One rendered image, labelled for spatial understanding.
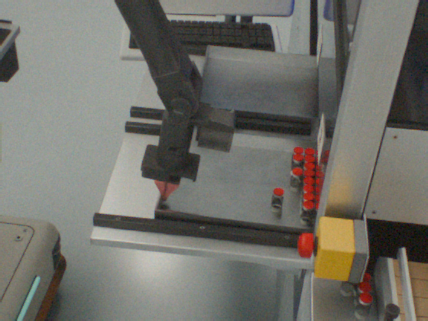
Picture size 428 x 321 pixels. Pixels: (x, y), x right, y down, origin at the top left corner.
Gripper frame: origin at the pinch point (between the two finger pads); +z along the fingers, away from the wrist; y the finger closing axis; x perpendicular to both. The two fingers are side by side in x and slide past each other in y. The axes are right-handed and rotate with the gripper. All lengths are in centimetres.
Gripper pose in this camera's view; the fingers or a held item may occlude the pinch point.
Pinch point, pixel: (164, 196)
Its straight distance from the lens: 133.9
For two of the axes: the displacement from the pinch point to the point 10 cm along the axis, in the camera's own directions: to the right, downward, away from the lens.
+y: 9.8, 2.0, 0.4
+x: 1.0, -6.4, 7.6
